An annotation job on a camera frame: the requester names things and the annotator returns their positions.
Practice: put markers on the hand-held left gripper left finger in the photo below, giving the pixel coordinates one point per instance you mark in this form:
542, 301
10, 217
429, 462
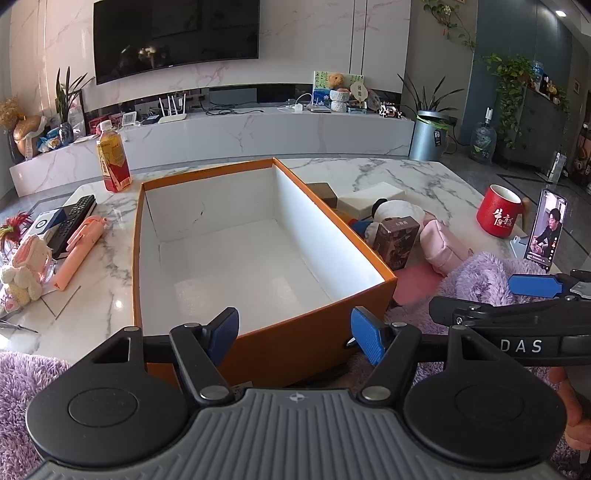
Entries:
226, 334

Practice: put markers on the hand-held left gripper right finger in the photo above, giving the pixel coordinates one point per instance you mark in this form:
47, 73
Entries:
367, 337

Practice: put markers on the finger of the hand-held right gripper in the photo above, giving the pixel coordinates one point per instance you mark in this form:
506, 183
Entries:
485, 310
535, 285

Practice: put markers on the pink pouch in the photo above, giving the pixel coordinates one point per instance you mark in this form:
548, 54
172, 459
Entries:
443, 244

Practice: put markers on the brown figure box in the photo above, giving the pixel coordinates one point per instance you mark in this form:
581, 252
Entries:
395, 242

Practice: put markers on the orange cardboard box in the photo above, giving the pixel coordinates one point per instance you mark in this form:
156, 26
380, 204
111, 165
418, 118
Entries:
258, 240

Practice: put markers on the blue and orange plush toy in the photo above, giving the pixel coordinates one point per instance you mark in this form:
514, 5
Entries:
362, 228

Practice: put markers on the panda plush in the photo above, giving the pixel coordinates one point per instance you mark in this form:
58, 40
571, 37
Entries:
399, 210

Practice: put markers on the person's right hand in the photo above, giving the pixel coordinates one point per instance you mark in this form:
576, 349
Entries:
575, 410

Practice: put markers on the purple fluffy blanket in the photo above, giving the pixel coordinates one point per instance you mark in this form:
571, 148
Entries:
480, 277

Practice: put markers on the white phone stand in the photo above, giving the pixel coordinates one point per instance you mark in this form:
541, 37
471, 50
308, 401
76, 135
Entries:
518, 244

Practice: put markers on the smartphone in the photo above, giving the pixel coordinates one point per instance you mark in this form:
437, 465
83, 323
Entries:
547, 226

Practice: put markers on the pink book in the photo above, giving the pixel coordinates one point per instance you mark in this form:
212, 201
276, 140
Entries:
415, 286

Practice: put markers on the red mug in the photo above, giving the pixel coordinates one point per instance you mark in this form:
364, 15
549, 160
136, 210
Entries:
501, 210

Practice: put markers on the white flat box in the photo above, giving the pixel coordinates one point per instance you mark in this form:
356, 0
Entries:
369, 198

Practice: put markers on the small brown box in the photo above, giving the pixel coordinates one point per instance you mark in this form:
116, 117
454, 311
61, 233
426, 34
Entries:
323, 194

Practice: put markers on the water jug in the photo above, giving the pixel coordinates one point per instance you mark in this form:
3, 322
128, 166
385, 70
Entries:
483, 141

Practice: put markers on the dark grey cabinet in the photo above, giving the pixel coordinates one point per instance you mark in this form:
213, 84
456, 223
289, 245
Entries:
540, 129

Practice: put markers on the plant in grey pot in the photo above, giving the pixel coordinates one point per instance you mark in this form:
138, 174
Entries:
427, 136

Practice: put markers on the black remote control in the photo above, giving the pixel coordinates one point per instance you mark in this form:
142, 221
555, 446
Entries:
74, 221

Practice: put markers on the marble tv console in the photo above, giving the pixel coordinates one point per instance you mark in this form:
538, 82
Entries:
231, 136

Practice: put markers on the trailing pothos plant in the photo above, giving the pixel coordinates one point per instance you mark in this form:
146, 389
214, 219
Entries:
510, 87

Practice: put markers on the thin metal tool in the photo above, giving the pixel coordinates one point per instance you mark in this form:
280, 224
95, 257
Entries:
18, 326

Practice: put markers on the tea bottle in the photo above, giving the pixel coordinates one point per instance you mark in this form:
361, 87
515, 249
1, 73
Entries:
113, 159

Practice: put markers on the white bunny plush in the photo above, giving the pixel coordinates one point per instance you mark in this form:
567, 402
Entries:
25, 267

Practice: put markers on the white and blue box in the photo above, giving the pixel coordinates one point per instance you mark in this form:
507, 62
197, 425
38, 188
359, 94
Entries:
44, 224

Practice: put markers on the cow figurine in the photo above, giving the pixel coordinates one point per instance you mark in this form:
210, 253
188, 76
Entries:
388, 110

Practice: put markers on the white router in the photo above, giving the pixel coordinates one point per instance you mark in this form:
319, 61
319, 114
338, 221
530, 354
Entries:
171, 115

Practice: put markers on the white desk clock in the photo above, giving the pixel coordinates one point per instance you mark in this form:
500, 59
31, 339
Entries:
129, 119

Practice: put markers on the white ceramic jar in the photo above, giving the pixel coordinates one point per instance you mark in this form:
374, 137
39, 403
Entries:
339, 101

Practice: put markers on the red feather toy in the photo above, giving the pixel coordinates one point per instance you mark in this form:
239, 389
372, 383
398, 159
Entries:
14, 228

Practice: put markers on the landscape picture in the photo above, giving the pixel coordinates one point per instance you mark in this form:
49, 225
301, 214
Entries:
321, 94

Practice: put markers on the teddy bear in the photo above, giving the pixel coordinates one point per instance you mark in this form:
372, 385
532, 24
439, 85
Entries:
336, 81

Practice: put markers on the hanging vine plant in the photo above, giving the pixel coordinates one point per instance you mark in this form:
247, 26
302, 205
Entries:
455, 27

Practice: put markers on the tall leafy potted plant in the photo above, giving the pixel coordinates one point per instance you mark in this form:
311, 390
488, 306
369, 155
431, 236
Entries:
67, 101

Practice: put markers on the dried flower bouquet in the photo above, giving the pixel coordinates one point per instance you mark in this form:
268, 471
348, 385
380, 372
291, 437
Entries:
8, 113

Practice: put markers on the wall television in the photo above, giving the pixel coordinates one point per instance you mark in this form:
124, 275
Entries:
175, 37

